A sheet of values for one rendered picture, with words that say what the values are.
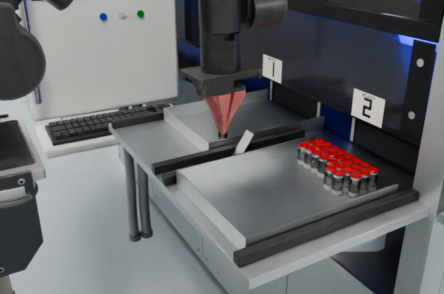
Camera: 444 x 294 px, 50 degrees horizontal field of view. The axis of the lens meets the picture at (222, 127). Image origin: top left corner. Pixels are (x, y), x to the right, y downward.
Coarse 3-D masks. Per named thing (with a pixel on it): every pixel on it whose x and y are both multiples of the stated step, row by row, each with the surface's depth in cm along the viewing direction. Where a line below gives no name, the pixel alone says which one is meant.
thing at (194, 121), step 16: (256, 96) 141; (176, 112) 129; (192, 112) 132; (208, 112) 133; (240, 112) 133; (256, 112) 133; (272, 112) 133; (288, 112) 133; (176, 128) 121; (192, 128) 122; (208, 128) 122; (240, 128) 122; (256, 128) 122; (272, 128) 114; (288, 128) 117; (304, 128) 119; (320, 128) 122; (208, 144) 106; (224, 144) 108
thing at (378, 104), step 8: (360, 96) 98; (368, 96) 96; (376, 96) 94; (352, 104) 100; (360, 104) 98; (368, 104) 96; (376, 104) 94; (384, 104) 93; (352, 112) 101; (360, 112) 99; (368, 112) 97; (376, 112) 95; (368, 120) 97; (376, 120) 95
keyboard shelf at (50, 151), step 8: (96, 112) 156; (104, 112) 156; (40, 128) 142; (40, 136) 137; (48, 136) 137; (104, 136) 137; (112, 136) 137; (40, 144) 135; (48, 144) 132; (64, 144) 132; (72, 144) 132; (80, 144) 132; (88, 144) 133; (96, 144) 134; (104, 144) 135; (112, 144) 137; (48, 152) 129; (56, 152) 130; (64, 152) 131; (72, 152) 132; (80, 152) 133
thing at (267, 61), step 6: (264, 54) 126; (264, 60) 126; (270, 60) 124; (276, 60) 122; (264, 66) 127; (270, 66) 124; (276, 66) 122; (264, 72) 127; (270, 72) 125; (276, 72) 123; (270, 78) 125; (276, 78) 123
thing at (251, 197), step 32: (224, 160) 99; (256, 160) 103; (288, 160) 105; (192, 192) 89; (224, 192) 92; (256, 192) 92; (288, 192) 92; (320, 192) 92; (384, 192) 87; (224, 224) 79; (256, 224) 82; (288, 224) 77
